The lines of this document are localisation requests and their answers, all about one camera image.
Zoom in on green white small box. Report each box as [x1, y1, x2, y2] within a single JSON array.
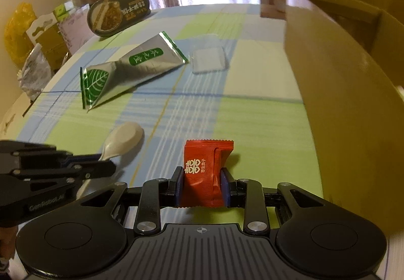
[[53, 0, 79, 22]]

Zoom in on silver green tea bag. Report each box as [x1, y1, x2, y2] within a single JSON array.
[[80, 31, 188, 110]]

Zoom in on dark oval food container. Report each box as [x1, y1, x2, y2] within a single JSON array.
[[87, 0, 151, 38]]

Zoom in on grey crumpled plastic bag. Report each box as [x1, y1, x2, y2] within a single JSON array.
[[17, 43, 53, 101]]

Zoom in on clear plastic tray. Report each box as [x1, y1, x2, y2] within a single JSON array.
[[189, 34, 227, 74]]

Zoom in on brown hang-tab carton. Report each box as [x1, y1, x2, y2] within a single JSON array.
[[25, 13, 69, 72]]

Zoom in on brown cardboard box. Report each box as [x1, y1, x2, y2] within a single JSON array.
[[284, 0, 403, 235]]

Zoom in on yellow plastic bag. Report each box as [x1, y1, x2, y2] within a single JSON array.
[[4, 2, 37, 70]]

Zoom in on white plastic spoon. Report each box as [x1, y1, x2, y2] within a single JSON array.
[[75, 121, 145, 202]]

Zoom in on white pink paper bag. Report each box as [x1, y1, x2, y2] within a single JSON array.
[[58, 4, 94, 54]]

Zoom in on checkered tablecloth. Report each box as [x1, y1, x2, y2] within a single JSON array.
[[7, 5, 322, 195]]

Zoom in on red candy packet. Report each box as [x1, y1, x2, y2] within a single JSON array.
[[180, 139, 234, 208]]

